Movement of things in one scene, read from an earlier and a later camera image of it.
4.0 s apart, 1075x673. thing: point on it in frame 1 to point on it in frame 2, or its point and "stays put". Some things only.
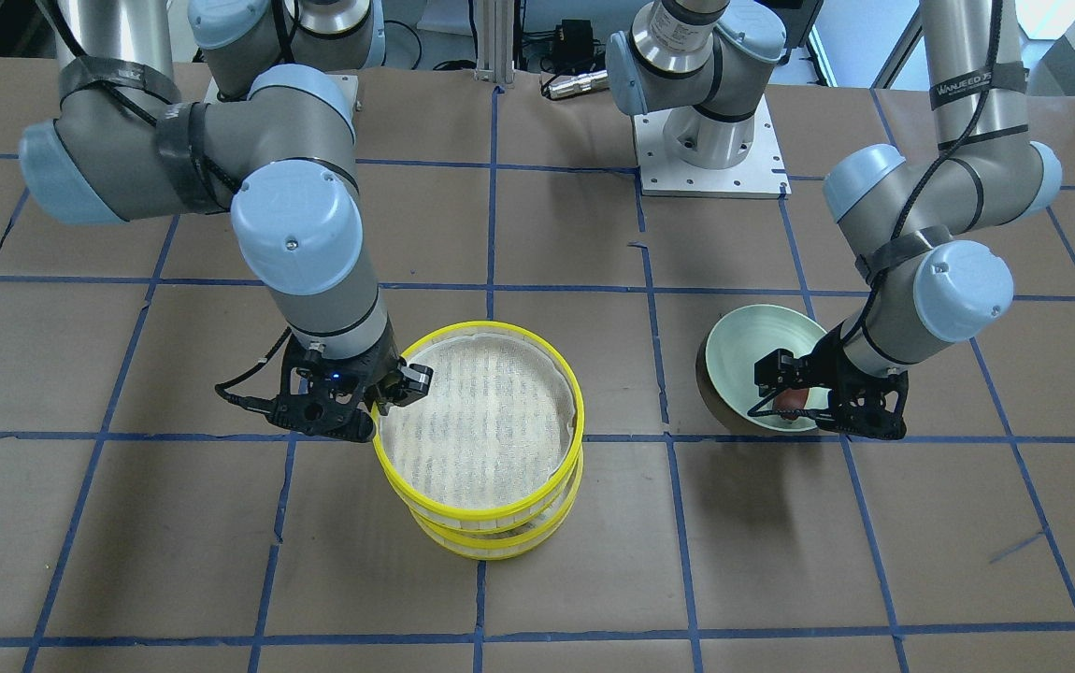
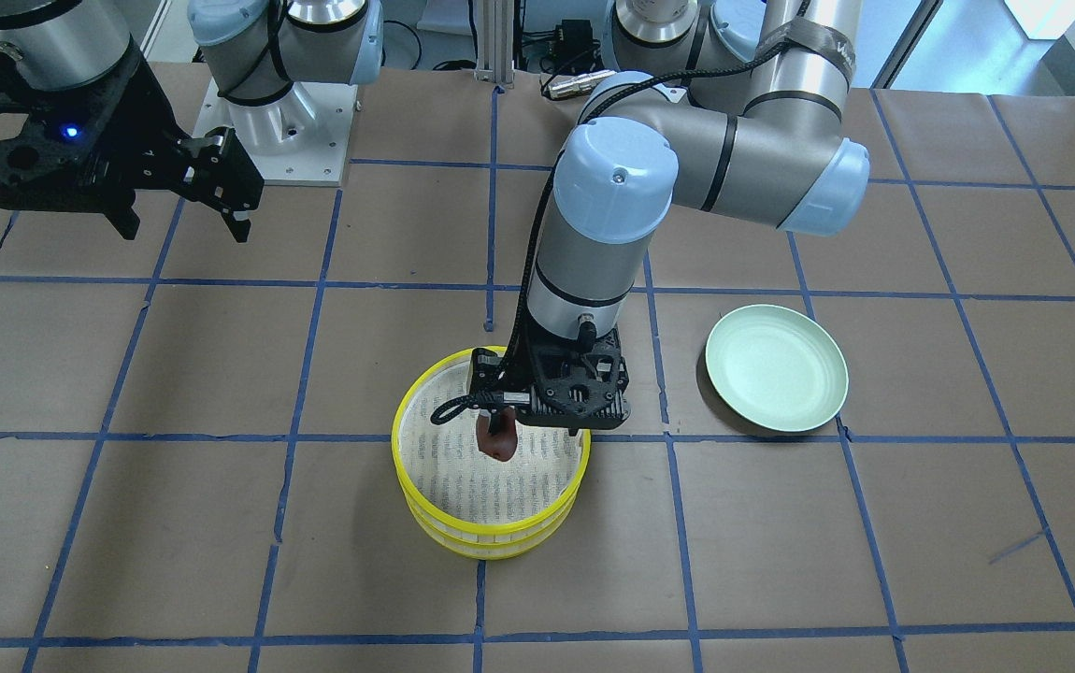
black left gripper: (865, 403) to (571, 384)
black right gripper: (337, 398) to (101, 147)
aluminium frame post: (494, 41) stays put
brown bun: (791, 399) to (502, 444)
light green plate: (730, 358) stays put
